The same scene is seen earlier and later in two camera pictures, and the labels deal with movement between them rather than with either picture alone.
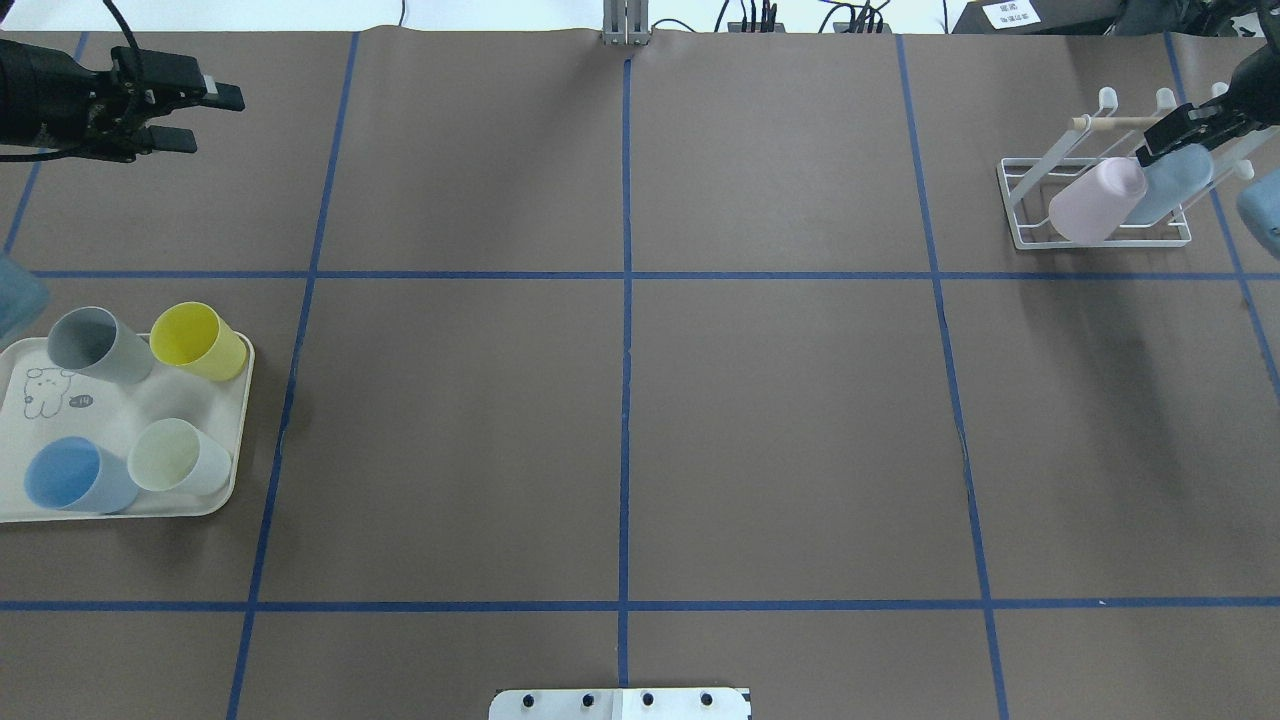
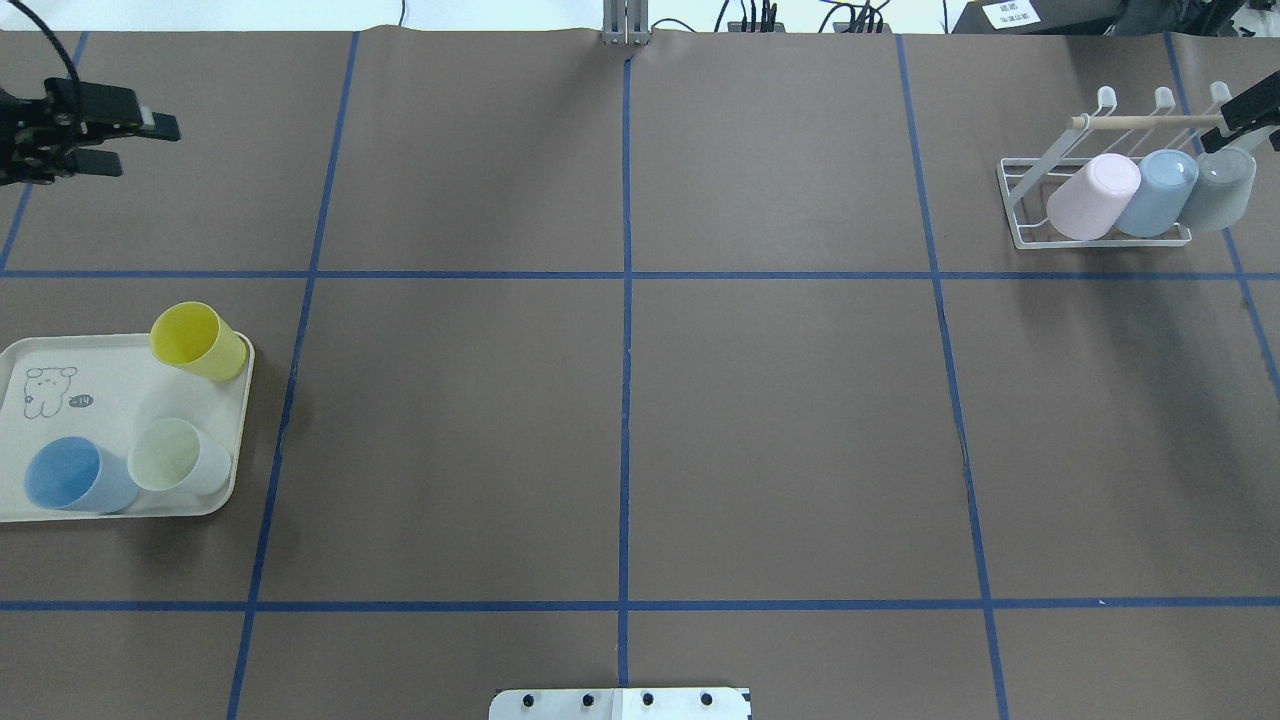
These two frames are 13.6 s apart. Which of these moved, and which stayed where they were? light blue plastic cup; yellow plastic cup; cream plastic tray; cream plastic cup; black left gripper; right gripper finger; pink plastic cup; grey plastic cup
Moved: grey plastic cup; right gripper finger; black left gripper
Stayed: pink plastic cup; cream plastic cup; yellow plastic cup; cream plastic tray; light blue plastic cup
